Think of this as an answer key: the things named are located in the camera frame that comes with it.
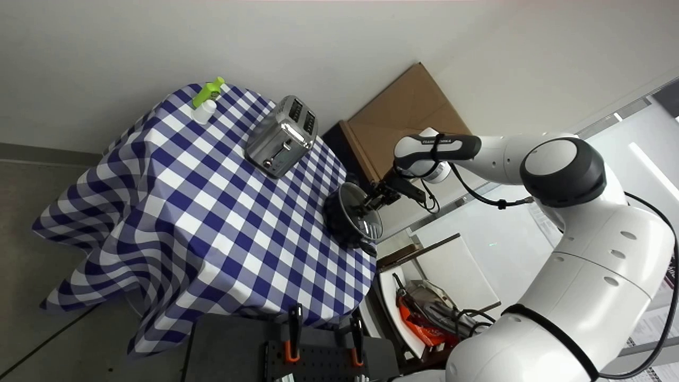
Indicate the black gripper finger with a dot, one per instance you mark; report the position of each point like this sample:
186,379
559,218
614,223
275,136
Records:
372,207
374,195

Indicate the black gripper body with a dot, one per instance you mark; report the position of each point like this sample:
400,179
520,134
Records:
396,185

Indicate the glass pot lid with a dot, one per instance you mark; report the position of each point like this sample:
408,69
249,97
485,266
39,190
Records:
354,202

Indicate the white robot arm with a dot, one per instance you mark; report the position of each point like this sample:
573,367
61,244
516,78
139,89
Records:
599,278

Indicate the black cooking pot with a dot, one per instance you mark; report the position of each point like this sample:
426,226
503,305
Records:
341,230

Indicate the brown cardboard box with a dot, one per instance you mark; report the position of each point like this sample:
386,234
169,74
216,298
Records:
404,106

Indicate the silver toaster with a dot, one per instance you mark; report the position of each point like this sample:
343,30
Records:
284,136

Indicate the orange grey tool pile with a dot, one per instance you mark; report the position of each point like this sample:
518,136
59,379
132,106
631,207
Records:
434,317

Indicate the black orange clamp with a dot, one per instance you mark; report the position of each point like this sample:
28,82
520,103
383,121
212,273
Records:
294,333
358,347

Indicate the blue white checkered tablecloth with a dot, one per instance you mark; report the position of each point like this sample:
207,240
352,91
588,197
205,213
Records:
178,214

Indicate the green spray bottle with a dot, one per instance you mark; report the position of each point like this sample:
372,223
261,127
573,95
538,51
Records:
205,99

